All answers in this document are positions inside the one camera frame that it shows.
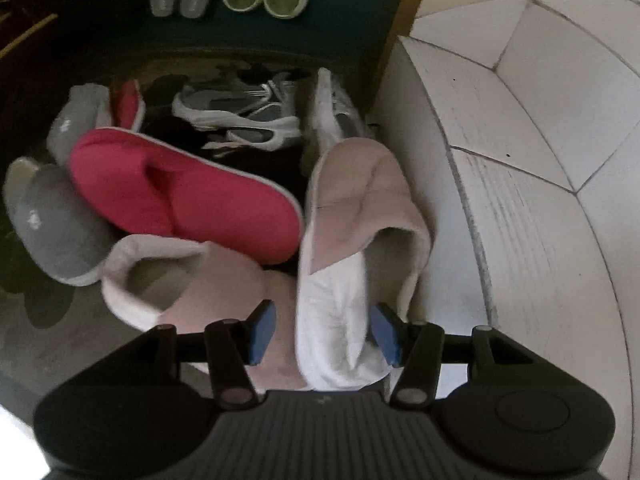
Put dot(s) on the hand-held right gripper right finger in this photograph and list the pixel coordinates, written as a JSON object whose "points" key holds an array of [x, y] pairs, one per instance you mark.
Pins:
{"points": [[385, 332]]}

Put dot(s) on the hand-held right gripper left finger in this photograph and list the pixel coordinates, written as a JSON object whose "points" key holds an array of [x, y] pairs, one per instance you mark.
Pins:
{"points": [[262, 330]]}

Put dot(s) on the pink padded slipper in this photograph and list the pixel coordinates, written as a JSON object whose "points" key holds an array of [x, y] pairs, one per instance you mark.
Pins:
{"points": [[220, 280], [350, 200]]}

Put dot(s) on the red cloth slipper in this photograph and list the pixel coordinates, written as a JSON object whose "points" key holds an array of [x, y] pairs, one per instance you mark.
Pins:
{"points": [[200, 200], [127, 105]]}

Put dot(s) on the grey silver sneaker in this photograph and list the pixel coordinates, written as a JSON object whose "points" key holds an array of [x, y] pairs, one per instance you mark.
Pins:
{"points": [[345, 115], [235, 115]]}

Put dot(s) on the brown patterned doormat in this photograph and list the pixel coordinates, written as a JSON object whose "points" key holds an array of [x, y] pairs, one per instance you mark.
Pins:
{"points": [[75, 320]]}

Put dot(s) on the grey knit slipper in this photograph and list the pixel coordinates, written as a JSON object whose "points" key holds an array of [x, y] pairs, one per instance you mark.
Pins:
{"points": [[55, 225], [75, 120]]}

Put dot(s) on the teal door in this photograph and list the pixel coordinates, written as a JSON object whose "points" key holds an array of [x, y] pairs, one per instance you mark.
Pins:
{"points": [[350, 20]]}

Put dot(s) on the wooden door frame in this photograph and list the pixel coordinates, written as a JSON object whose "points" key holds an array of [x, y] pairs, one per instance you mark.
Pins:
{"points": [[400, 25]]}

